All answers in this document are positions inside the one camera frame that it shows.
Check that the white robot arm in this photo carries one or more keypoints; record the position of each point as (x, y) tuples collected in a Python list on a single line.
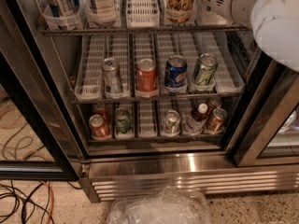
[(274, 24)]

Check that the gold tall can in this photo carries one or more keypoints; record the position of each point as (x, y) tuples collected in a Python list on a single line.
[(179, 11)]

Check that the empty white tray top shelf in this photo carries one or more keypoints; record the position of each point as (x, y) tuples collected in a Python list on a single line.
[(142, 13)]

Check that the empty white tray shelf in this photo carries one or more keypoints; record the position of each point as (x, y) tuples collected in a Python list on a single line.
[(146, 119), (142, 13)]

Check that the green can middle shelf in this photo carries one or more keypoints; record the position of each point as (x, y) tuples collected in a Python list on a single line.
[(205, 68)]

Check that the green can shelf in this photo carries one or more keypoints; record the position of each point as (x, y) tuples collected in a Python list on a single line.
[(205, 68), (122, 120)]

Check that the blue pepsi can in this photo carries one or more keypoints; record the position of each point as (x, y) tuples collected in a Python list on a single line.
[(175, 71)]

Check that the brown can bottom rear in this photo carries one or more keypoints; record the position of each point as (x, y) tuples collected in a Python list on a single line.
[(213, 102)]

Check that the brown can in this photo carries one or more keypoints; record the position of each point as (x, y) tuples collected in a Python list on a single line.
[(213, 102), (216, 119)]

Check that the red soda can middle shelf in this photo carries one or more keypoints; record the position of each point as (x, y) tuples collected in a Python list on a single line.
[(146, 75)]

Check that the brown can bottom front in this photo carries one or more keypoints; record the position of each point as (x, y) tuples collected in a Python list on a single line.
[(216, 119)]

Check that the stainless steel display fridge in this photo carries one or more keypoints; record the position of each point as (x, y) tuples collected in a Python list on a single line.
[(125, 164)]

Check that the silver can middle shelf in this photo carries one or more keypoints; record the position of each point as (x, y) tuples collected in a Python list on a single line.
[(112, 75)]

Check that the white green can bottom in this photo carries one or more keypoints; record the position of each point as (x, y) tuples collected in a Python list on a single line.
[(171, 121)]

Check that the green can bottom shelf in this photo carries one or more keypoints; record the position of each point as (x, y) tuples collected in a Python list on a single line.
[(122, 120)]

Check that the empty white tray bottom shelf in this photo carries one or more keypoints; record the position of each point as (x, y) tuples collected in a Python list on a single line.
[(146, 119)]

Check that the red can bottom rear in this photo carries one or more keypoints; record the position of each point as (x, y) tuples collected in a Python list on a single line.
[(101, 109)]

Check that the red can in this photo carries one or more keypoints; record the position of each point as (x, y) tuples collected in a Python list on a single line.
[(101, 109), (99, 126)]

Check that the red can bottom front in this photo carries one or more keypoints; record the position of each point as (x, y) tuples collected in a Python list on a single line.
[(99, 126)]

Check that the brown bottle white cap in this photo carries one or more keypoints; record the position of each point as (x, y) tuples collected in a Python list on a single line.
[(196, 119)]

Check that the right sliding glass door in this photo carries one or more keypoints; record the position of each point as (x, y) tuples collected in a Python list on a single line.
[(273, 137)]

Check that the sliding glass door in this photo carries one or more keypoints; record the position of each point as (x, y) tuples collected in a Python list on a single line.
[(40, 132), (273, 137)]

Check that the empty white tray middle left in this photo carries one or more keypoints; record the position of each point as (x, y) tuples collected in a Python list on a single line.
[(89, 79)]

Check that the clear plastic bag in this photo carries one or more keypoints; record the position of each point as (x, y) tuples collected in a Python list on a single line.
[(169, 206)]

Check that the left sliding glass door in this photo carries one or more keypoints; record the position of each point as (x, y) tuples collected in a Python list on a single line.
[(40, 132)]

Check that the top wire shelf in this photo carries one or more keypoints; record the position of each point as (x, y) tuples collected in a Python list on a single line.
[(143, 30)]

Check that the wire shelf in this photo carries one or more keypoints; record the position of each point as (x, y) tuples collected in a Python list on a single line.
[(143, 30), (158, 98)]

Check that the middle wire shelf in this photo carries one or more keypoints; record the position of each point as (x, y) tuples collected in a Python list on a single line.
[(158, 98)]

